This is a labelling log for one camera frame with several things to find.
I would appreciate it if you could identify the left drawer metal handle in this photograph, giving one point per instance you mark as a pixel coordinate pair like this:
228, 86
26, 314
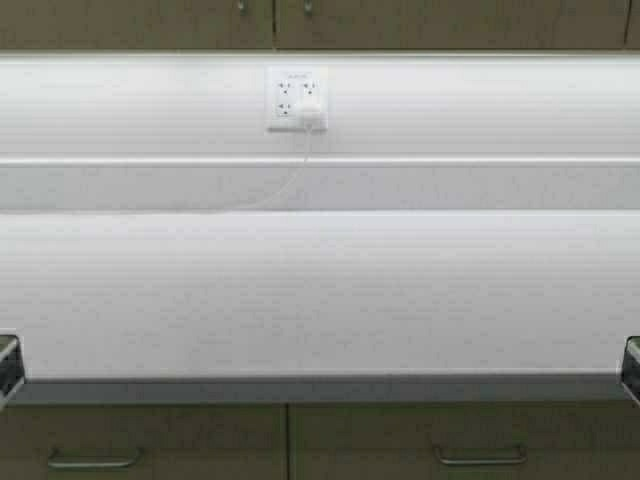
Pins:
59, 460

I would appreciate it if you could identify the left mount bracket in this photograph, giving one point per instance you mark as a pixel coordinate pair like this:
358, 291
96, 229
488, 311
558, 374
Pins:
12, 369

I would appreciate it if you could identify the cabinet door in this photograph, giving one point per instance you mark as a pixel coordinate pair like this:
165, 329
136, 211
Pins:
136, 25
451, 25

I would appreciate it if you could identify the mount bracket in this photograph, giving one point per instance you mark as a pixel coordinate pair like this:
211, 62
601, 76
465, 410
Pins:
12, 369
630, 368

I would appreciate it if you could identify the right mount bracket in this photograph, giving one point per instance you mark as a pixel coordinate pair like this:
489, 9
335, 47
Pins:
630, 368

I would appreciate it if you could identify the white wall outlet plate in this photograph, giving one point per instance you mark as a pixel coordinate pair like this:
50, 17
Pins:
287, 88

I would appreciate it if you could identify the white plug adapter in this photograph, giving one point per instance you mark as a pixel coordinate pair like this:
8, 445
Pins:
311, 116

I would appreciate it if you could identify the right drawer metal handle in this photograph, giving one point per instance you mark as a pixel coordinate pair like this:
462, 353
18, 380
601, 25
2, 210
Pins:
480, 457

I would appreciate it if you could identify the right drawer front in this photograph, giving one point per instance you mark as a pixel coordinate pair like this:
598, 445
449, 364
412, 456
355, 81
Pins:
592, 440

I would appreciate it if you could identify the drawer metal handle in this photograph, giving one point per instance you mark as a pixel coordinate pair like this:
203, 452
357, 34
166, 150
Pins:
59, 460
480, 457

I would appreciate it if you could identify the left drawer front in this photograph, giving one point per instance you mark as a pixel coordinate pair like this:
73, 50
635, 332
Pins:
180, 442

